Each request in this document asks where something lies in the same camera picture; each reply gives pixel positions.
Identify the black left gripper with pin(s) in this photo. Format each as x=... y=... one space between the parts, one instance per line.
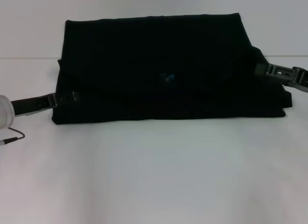
x=29 y=106

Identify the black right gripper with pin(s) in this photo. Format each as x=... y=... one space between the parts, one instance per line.
x=302 y=80

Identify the black shirt with FREE print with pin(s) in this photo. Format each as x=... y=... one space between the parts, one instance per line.
x=156 y=65

